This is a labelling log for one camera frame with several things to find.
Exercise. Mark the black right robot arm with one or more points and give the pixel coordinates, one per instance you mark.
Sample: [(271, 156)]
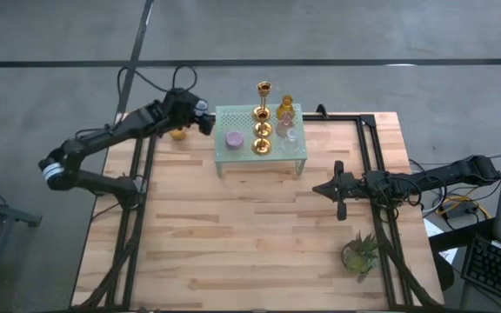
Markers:
[(442, 176)]

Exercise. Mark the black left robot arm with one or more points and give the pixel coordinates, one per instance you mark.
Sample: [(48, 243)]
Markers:
[(102, 137)]

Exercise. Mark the clear glass candlestick holder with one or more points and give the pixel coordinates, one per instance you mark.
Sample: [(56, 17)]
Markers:
[(291, 147)]

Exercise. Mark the tall gold candlestick holder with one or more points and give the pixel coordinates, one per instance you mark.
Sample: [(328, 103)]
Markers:
[(257, 130)]

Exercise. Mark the black keyboard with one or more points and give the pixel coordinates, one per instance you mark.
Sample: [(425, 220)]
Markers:
[(494, 269)]

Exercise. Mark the orange round candle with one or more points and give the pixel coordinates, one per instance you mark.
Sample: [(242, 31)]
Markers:
[(178, 135)]

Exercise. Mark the pink glass candlestick holder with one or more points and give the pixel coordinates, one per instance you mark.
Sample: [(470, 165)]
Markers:
[(283, 128)]

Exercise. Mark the black metal table frame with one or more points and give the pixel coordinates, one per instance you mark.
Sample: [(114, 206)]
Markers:
[(342, 117)]

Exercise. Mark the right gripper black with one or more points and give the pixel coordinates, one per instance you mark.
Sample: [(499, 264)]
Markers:
[(354, 187)]

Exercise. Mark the black power adapter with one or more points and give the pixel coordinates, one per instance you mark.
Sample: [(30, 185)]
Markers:
[(459, 210)]

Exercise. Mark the medium gold candlestick holder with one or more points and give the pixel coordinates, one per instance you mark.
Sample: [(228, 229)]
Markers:
[(261, 147)]

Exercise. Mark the purple round candle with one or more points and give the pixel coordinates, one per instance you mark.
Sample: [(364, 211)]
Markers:
[(234, 140)]

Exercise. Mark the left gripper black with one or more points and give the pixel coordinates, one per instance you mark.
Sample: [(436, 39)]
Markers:
[(183, 108)]

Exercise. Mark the potted green succulent plant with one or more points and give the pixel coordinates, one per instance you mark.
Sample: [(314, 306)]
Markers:
[(359, 258)]

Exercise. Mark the mint green perforated metal shelf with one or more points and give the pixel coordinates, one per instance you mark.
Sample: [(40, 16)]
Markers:
[(229, 121)]

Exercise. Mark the orange glass candlestick holder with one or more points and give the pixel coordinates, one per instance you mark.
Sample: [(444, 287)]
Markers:
[(286, 104)]

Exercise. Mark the white paper sheet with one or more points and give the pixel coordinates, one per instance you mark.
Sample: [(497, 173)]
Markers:
[(433, 228)]

